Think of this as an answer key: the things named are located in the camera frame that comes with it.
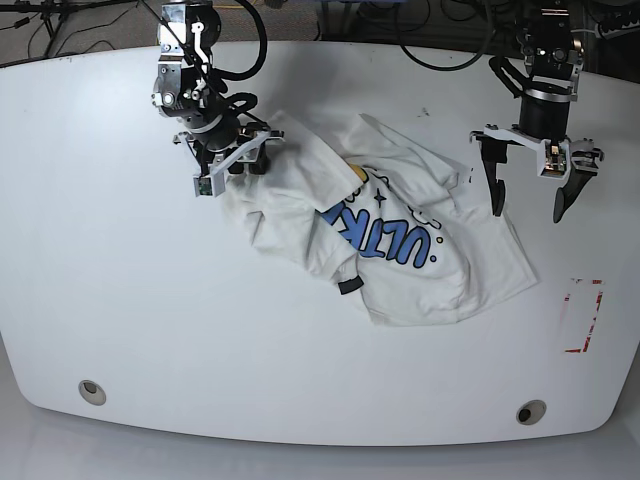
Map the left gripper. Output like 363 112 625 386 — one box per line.
470 95 603 224

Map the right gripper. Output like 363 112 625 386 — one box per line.
172 115 285 176

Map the white printed T-shirt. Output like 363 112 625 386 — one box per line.
222 113 537 326

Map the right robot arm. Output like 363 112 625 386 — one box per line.
152 1 283 179

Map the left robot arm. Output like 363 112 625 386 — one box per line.
470 1 604 223

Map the white power strip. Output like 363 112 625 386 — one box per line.
596 10 639 40

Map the red tape rectangle marking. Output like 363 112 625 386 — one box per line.
560 278 605 354

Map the black tripod stand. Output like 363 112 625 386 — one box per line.
1 0 112 60

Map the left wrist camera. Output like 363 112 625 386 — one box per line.
536 139 571 179

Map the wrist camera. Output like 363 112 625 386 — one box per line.
536 139 571 179
193 175 226 197

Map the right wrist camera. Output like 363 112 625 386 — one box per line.
193 175 226 197

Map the right table cable grommet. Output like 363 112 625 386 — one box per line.
516 399 547 426

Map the table cable grommet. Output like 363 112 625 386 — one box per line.
78 380 107 406
516 399 547 426

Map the left table cable grommet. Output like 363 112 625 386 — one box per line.
78 380 107 406

